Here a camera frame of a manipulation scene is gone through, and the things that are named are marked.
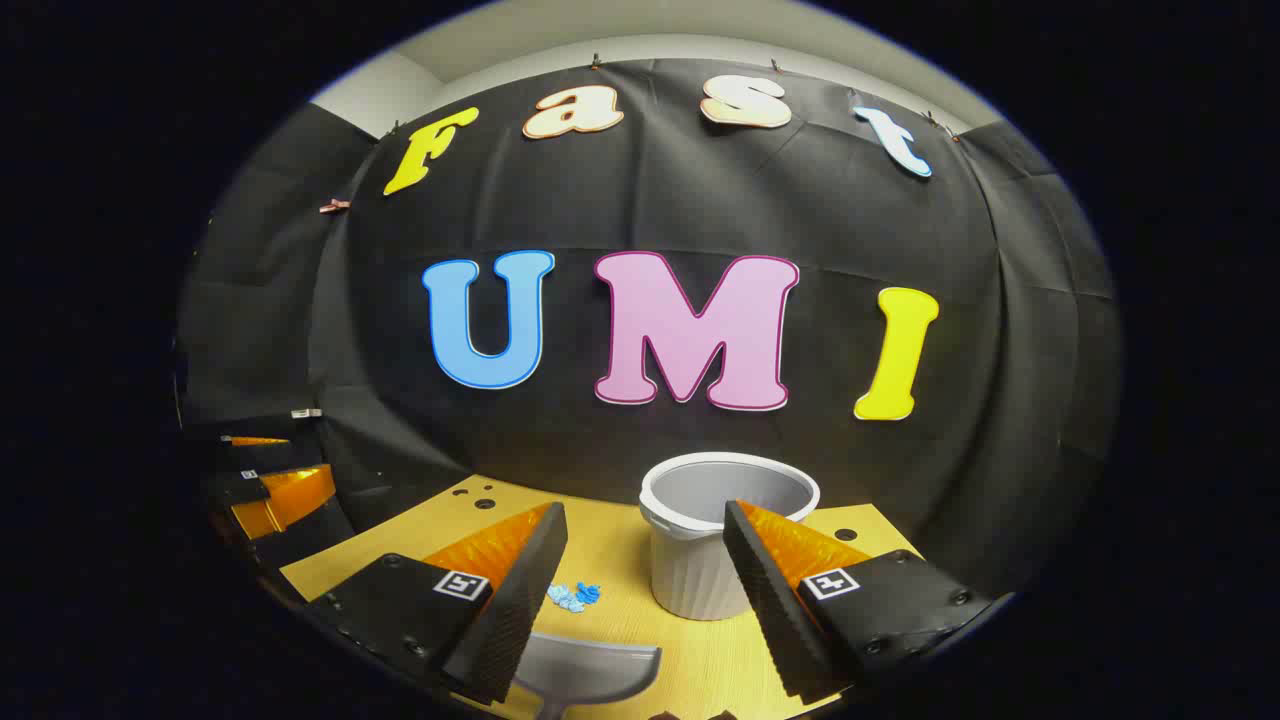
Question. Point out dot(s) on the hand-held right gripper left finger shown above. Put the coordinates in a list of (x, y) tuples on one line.
[(520, 610)]

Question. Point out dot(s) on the dark blue paper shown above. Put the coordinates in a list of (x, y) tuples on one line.
[(589, 593)]

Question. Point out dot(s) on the grey plastic dustpan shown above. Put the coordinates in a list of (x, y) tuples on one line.
[(590, 665)]

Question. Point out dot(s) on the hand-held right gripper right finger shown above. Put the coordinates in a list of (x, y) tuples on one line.
[(770, 610)]

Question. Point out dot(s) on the copper cloth clip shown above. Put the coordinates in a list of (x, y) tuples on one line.
[(335, 206)]

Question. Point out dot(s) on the yellow wooden desktop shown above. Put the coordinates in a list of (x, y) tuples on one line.
[(610, 545)]

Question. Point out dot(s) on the white ribbed garbage bin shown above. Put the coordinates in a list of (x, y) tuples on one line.
[(690, 570)]

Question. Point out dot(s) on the light blue paper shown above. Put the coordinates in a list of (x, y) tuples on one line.
[(565, 600)]

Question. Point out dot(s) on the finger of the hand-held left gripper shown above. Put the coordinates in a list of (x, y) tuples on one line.
[(285, 495), (255, 440)]

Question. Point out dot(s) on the black backdrop cloth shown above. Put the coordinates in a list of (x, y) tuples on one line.
[(600, 200)]

